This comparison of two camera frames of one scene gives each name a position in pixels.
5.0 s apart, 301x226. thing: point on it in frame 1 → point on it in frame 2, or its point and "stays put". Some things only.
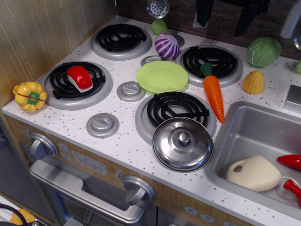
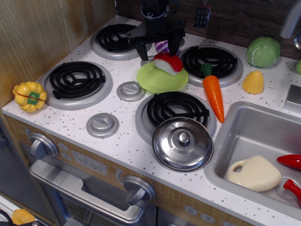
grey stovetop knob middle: [130, 92] stays put
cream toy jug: [257, 174] stays put
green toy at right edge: [298, 67] stays put
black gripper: [204, 7] → [154, 29]
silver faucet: [292, 17] stays put
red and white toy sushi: [80, 77] → [172, 65]
